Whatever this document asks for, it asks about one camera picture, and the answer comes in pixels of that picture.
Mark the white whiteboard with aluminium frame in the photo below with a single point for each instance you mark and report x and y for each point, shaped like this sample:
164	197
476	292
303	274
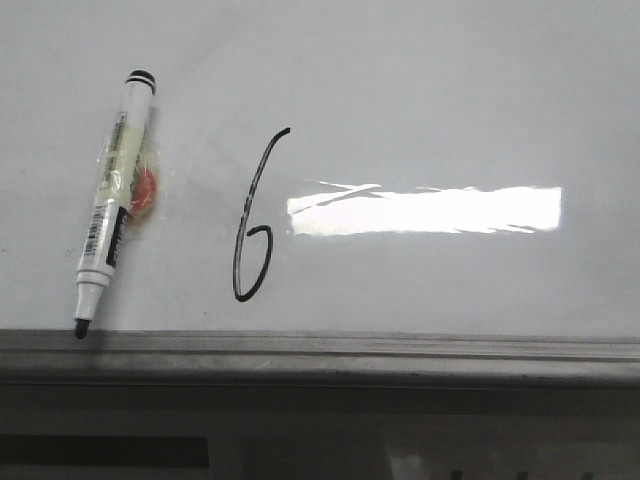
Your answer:
394	192

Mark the white black whiteboard marker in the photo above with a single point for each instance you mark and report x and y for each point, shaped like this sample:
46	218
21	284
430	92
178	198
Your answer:
115	187

